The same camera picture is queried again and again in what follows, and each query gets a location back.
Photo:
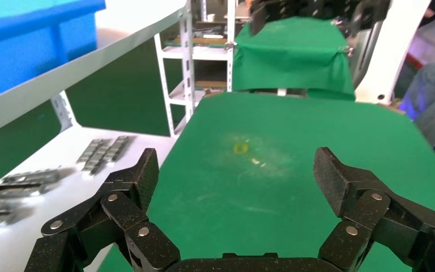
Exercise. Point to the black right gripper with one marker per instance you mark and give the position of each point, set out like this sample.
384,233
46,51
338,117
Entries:
307,7

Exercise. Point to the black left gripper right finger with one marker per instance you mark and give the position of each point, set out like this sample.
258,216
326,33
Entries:
328,176

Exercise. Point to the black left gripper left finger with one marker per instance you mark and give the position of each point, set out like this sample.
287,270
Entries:
146,176

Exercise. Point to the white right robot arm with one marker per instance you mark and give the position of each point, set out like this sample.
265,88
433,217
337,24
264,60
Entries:
386,56

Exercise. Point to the white shelf board holding small parts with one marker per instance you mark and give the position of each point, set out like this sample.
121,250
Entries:
60,202

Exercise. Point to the silver binder clip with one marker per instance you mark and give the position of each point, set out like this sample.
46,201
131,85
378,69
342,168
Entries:
347,50
230,45

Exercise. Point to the green cloth covered stand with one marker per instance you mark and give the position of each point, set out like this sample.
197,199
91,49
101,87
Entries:
292,60

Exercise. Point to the green table cloth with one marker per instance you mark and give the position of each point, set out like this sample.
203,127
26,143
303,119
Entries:
277,206

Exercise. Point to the white metal shelving rack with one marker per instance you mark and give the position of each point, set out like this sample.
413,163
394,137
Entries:
202,53

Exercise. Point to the white shelf board holding bin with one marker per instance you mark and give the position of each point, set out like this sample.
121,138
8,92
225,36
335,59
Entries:
52,88

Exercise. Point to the blue plastic bin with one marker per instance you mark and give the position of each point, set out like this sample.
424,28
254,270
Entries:
22,56

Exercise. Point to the white perforated shelf post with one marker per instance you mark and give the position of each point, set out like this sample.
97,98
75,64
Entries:
187,75
63,110

